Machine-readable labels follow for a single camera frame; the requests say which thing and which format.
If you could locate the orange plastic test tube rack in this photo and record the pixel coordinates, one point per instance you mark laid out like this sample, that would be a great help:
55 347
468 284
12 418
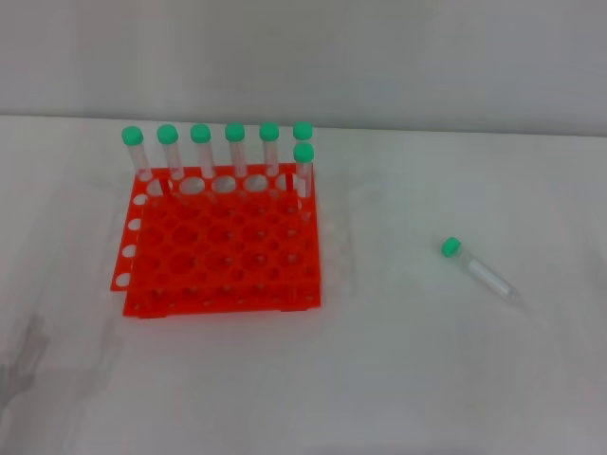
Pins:
227 256

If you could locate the clear tube with green cap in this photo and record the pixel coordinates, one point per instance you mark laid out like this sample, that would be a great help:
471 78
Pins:
234 132
269 131
451 247
303 152
200 133
167 134
303 129
132 135

